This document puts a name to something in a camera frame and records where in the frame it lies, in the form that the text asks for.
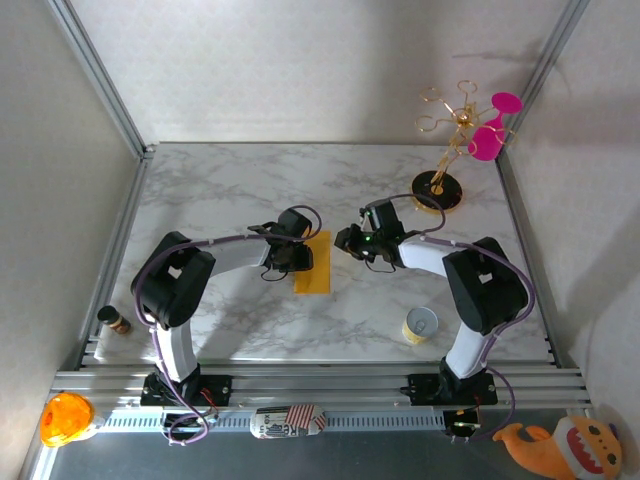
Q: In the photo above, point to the pink wine glass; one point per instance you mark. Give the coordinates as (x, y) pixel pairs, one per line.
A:
(487, 142)

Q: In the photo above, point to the orange plush monster toy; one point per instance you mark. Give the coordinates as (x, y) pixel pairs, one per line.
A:
(575, 450)

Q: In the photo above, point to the yellow tin can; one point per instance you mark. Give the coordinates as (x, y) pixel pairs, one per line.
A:
(420, 325)

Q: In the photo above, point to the black controller box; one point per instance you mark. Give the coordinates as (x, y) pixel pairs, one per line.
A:
(182, 422)
(462, 420)

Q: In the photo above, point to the aluminium side rail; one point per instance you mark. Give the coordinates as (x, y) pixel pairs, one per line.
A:
(121, 225)
(525, 225)

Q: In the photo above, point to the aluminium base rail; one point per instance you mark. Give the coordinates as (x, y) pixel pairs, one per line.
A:
(325, 387)

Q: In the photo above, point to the aluminium frame post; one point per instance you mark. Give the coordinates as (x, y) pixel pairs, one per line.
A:
(101, 75)
(555, 50)

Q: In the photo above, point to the gold cup holder stand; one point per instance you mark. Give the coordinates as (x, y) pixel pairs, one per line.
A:
(437, 192)

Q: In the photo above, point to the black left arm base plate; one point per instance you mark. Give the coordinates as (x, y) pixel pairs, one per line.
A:
(220, 387)

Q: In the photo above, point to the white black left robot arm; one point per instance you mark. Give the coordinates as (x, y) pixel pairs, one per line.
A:
(172, 280)

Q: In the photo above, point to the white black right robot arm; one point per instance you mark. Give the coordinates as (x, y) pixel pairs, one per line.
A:
(480, 285)

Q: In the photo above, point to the orange plastic ball toy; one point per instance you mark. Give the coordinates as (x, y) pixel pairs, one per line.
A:
(65, 417)

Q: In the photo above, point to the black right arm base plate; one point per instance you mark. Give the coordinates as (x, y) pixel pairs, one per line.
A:
(422, 387)

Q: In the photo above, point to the yellow paper sheet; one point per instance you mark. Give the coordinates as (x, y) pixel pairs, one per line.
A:
(321, 272)

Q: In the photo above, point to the crushed printed drink can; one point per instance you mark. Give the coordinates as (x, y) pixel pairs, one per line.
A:
(280, 425)

